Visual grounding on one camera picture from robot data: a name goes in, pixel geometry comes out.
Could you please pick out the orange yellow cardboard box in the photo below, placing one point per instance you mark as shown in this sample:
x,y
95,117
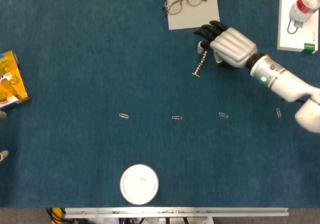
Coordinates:
x,y
11,84

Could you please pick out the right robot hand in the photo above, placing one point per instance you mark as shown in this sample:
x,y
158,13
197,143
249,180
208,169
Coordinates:
x,y
232,47

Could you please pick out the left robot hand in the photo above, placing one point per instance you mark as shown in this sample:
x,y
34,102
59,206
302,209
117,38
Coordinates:
x,y
2,114

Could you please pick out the blue felt table cloth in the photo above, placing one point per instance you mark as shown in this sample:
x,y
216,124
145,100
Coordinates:
x,y
100,146

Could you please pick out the thin metal frame eyeglasses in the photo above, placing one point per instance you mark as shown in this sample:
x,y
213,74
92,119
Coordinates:
x,y
173,8

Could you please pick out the white box with green corner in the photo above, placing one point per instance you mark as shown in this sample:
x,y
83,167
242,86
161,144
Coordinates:
x,y
297,40

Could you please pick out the aluminium profile rail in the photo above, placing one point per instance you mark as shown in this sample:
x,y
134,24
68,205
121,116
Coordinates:
x,y
175,212

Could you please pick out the silver metal paperclip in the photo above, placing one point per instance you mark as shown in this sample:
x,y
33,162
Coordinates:
x,y
123,115
278,112
223,115
177,117
195,74

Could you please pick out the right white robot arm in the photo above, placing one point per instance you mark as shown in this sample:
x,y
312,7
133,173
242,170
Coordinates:
x,y
280,81

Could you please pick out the plastic bottle with red cap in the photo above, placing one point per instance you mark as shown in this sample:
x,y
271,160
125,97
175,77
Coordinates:
x,y
303,5

